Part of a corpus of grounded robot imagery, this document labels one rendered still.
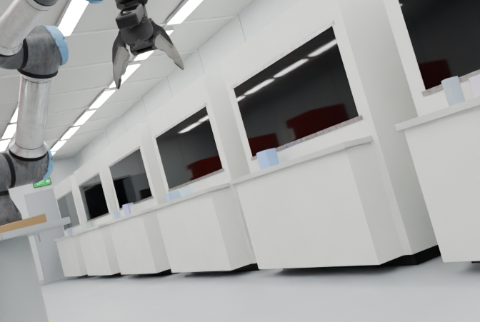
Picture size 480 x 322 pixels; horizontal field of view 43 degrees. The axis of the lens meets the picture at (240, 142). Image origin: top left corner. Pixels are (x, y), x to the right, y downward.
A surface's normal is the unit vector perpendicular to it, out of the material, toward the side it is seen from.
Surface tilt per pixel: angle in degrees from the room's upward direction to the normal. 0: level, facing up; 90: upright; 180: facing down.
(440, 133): 90
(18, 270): 90
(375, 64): 90
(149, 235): 90
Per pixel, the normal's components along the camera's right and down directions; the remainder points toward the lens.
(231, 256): 0.44, -0.20
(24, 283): 0.76, -0.26
